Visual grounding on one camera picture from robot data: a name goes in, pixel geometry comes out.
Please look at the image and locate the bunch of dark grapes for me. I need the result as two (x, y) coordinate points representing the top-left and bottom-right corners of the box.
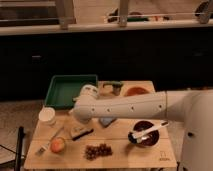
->
(85, 144), (113, 160)

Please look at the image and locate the white plastic cup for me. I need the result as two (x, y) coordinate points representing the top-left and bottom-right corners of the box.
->
(38, 107), (56, 125)

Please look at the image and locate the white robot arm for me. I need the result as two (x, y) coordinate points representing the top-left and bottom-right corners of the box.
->
(73, 85), (213, 171)

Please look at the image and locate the blue sponge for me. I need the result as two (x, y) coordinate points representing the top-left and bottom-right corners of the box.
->
(99, 118), (115, 127)

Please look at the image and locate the black pole stand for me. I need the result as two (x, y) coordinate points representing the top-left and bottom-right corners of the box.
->
(14, 126), (25, 171)

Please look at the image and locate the orange peach fruit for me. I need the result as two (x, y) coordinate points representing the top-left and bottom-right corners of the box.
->
(50, 137), (65, 153)

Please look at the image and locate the green plastic tray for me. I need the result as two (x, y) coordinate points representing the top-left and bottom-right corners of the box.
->
(44, 75), (98, 110)

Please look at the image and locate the wooden board eraser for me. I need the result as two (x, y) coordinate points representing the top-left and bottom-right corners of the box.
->
(69, 125), (94, 141)

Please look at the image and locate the metal fork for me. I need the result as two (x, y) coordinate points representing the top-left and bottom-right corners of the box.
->
(35, 127), (64, 156)

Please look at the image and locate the corn cob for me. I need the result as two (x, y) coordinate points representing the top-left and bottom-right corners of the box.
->
(72, 96), (80, 102)

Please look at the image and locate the orange bowl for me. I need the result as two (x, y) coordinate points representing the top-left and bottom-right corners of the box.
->
(125, 87), (149, 96)

